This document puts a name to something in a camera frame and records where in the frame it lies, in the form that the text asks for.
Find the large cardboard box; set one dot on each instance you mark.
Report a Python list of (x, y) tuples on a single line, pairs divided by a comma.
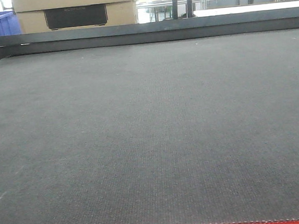
[(49, 15)]

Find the dark grey table mat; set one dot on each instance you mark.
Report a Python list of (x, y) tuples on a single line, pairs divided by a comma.
[(202, 131)]

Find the black metal table frame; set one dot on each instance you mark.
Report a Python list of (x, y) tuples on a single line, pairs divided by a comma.
[(155, 32)]

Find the blue plastic crate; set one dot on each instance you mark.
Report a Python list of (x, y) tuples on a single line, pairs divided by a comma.
[(9, 24)]

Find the black vertical post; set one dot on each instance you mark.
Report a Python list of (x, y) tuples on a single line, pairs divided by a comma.
[(189, 9)]

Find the white background workbench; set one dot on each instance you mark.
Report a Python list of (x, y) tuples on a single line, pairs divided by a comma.
[(163, 10)]

